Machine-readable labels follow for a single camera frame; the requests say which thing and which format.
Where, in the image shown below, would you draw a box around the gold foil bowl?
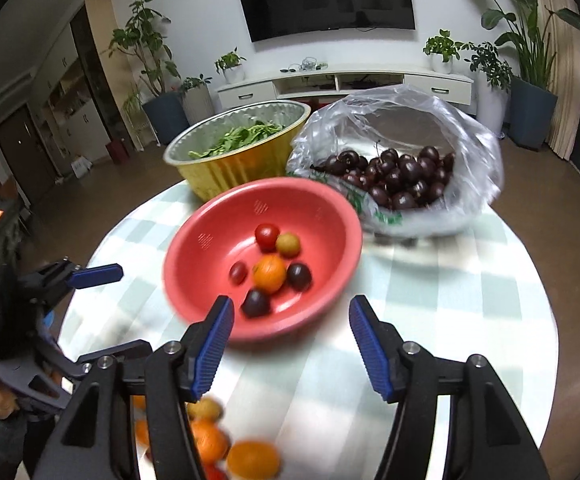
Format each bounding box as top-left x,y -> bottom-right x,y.
163,100 -> 312,203

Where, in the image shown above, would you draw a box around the green leafy vegetables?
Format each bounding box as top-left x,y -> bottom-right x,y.
188,121 -> 285,159

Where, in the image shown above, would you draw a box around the small plant, ribbed white pot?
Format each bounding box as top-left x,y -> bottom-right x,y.
177,74 -> 215,123

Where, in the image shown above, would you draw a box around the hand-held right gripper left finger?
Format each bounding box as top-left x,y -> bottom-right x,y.
32,296 -> 235,480

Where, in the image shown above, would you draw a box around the round checkered table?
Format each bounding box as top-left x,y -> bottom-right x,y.
57,180 -> 558,480

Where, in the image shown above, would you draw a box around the white shelving unit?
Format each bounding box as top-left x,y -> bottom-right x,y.
34,35 -> 113,171

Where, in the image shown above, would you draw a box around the brown-green lychee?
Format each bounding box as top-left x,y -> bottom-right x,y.
275,232 -> 301,258
187,396 -> 223,423

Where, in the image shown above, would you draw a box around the tall leafy plant, blue pot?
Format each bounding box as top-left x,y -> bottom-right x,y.
107,0 -> 191,146

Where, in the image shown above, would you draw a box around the brown wooden door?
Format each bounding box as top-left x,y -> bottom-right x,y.
0,105 -> 58,206

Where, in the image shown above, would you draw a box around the plant in wire stand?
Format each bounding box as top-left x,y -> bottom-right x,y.
122,85 -> 158,148

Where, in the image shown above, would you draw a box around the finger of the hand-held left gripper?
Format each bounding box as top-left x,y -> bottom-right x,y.
44,339 -> 153,377
20,258 -> 124,307

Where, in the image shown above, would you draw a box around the tangle of cables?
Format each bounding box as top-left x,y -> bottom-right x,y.
280,57 -> 328,73

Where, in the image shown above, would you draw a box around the small plant, white round pot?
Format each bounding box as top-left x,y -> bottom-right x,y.
214,47 -> 247,85

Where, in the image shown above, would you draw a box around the plant in tall white pot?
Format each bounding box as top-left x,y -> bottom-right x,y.
462,41 -> 512,136

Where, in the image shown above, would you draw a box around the large broad-leaf plant, blue pot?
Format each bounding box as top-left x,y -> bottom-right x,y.
442,0 -> 580,151

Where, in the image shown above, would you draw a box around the red plastic bowl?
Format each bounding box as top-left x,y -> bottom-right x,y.
162,177 -> 364,343

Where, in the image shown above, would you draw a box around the bushy plant, white round pot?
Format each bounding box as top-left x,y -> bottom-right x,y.
423,29 -> 463,75

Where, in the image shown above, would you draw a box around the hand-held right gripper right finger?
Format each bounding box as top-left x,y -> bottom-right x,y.
348,295 -> 551,480

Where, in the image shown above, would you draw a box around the clear plastic bag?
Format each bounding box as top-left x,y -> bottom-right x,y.
286,85 -> 503,241

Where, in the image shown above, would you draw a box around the beige curtain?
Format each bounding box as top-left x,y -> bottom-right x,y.
535,0 -> 580,161

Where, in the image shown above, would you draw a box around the pile of dark cherries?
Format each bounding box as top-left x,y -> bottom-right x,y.
311,145 -> 456,211

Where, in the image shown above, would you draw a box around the small red bin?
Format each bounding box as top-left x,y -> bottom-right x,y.
106,139 -> 130,165

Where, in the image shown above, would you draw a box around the white television cabinet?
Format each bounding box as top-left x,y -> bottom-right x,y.
217,67 -> 473,108

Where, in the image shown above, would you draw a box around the large smooth orange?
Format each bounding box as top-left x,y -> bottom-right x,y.
226,440 -> 281,480

